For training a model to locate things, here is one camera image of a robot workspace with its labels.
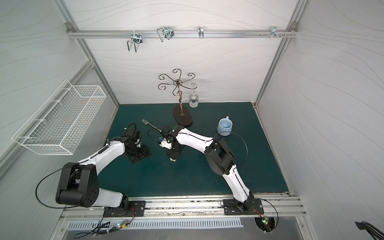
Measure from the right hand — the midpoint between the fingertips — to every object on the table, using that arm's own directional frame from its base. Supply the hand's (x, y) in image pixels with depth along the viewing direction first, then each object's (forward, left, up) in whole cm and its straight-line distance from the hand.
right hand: (175, 152), depth 90 cm
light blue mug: (+21, -31, 0) cm, 38 cm away
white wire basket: (-4, +51, +29) cm, 58 cm away
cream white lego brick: (-5, +1, -2) cm, 5 cm away
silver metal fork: (+26, +27, -4) cm, 37 cm away
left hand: (-4, +17, +1) cm, 17 cm away
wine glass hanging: (+30, -10, +17) cm, 36 cm away
